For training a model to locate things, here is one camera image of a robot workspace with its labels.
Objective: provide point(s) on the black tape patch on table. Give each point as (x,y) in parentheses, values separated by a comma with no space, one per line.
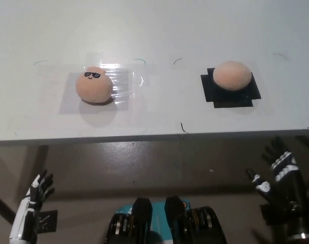
(228,97)

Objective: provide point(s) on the black ribbed robot body block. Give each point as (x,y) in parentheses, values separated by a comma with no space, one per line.
(195,223)
(134,223)

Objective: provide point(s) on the black floor tape square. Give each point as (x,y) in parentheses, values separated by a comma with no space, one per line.
(46,221)

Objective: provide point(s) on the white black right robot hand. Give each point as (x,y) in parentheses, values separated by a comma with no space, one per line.
(289,193)

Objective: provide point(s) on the peach dumpling toy with sunglasses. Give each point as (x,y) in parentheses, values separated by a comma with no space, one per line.
(94,87)

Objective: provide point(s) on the plain peach dumpling toy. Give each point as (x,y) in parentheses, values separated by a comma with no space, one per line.
(231,75)

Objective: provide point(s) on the clear tape patch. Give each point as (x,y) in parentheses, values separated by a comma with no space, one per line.
(123,86)

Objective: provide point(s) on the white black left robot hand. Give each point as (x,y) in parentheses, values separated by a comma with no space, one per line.
(29,200)

